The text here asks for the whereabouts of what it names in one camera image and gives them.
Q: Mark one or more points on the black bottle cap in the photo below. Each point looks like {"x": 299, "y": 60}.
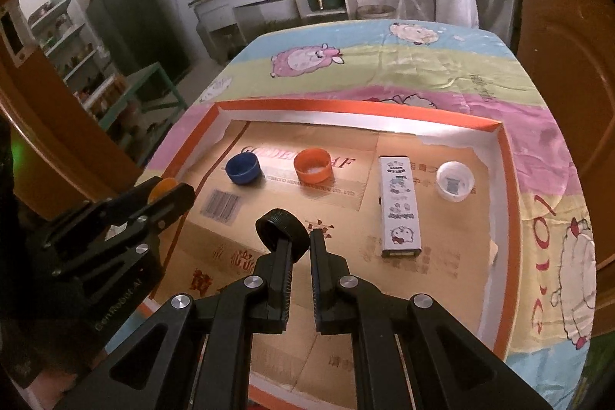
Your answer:
{"x": 283, "y": 227}

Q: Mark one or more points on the orange bottle cap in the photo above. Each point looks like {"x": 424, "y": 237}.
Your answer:
{"x": 313, "y": 165}

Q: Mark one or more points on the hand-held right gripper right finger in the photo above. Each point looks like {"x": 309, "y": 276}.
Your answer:
{"x": 314, "y": 290}

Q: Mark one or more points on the yellow-orange bottle cap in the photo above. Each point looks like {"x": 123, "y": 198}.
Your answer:
{"x": 162, "y": 188}

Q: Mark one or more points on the clear plastic bag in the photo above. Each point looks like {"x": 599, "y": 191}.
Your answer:
{"x": 411, "y": 4}

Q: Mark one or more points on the panelled wooden door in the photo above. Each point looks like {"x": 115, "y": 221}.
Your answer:
{"x": 567, "y": 6}

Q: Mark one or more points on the metal strike plate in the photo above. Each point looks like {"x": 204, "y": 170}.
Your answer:
{"x": 14, "y": 35}

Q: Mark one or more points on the cartoon sheep printed blanket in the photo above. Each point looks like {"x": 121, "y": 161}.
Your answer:
{"x": 432, "y": 69}

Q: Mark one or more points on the storage shelf rack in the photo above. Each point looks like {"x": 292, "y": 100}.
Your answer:
{"x": 62, "y": 40}

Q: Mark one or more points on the wooden door frame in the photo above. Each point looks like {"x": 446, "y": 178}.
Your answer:
{"x": 57, "y": 141}

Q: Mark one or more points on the blue bottle cap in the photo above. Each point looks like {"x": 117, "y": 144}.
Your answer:
{"x": 244, "y": 167}

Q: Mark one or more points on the round basin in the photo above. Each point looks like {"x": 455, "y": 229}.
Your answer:
{"x": 377, "y": 11}

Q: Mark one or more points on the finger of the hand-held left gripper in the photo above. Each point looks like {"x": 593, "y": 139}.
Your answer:
{"x": 110, "y": 210}
{"x": 168, "y": 210}

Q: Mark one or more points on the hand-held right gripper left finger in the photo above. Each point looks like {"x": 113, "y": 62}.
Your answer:
{"x": 286, "y": 290}

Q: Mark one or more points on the green metal frame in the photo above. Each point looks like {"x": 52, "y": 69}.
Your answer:
{"x": 144, "y": 88}

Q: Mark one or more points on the white patterned small box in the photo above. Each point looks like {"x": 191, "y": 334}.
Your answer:
{"x": 399, "y": 208}

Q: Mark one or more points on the shallow cardboard tray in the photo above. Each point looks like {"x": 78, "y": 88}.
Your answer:
{"x": 336, "y": 208}

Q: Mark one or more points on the dark green cabinet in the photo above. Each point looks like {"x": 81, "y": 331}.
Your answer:
{"x": 134, "y": 30}

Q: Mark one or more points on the white bottle cap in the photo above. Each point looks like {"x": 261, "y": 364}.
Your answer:
{"x": 455, "y": 181}

